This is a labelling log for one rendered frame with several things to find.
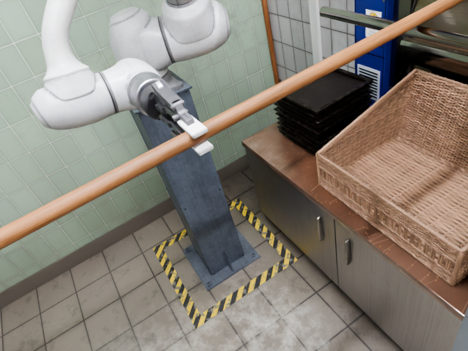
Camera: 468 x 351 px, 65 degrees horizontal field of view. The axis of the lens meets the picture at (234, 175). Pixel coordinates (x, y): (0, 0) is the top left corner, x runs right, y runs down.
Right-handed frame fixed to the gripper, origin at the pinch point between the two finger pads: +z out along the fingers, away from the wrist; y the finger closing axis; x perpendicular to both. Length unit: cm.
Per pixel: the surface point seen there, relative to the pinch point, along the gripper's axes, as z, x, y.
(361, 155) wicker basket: -24, -67, 59
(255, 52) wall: -120, -85, 48
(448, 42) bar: 9, -58, 3
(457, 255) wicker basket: 28, -45, 49
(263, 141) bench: -64, -48, 62
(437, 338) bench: 31, -41, 83
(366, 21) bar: -14, -58, 3
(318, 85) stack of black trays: -50, -71, 39
